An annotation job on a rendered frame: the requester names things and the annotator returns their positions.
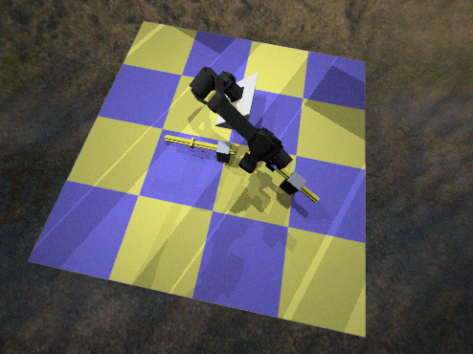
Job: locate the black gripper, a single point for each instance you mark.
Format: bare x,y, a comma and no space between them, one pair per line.
248,162

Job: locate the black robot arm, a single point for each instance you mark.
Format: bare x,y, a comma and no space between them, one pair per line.
263,144

